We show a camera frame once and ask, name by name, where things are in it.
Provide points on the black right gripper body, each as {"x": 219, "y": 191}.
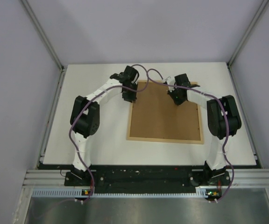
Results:
{"x": 174, "y": 94}

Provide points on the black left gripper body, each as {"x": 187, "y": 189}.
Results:
{"x": 129, "y": 95}

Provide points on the wooden picture frame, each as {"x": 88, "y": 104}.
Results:
{"x": 154, "y": 117}

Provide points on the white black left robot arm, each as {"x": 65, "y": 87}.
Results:
{"x": 85, "y": 116}

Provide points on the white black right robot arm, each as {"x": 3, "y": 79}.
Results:
{"x": 223, "y": 121}

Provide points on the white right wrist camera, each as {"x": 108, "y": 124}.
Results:
{"x": 170, "y": 82}

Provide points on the aluminium right corner post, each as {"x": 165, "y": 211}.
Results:
{"x": 248, "y": 32}

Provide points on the aluminium corner post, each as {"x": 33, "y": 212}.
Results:
{"x": 248, "y": 32}
{"x": 40, "y": 31}

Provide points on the aluminium left table rail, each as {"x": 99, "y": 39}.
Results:
{"x": 50, "y": 118}

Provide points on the aluminium table rail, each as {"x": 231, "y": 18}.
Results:
{"x": 245, "y": 118}
{"x": 50, "y": 118}

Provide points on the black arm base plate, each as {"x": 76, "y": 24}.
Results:
{"x": 127, "y": 176}

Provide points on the aluminium right table rail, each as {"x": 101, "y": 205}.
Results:
{"x": 245, "y": 118}

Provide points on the aluminium left corner post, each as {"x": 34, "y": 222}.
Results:
{"x": 40, "y": 31}

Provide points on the aluminium front rail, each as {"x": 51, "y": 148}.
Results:
{"x": 243, "y": 178}

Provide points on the white slotted cable duct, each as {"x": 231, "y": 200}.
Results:
{"x": 84, "y": 193}

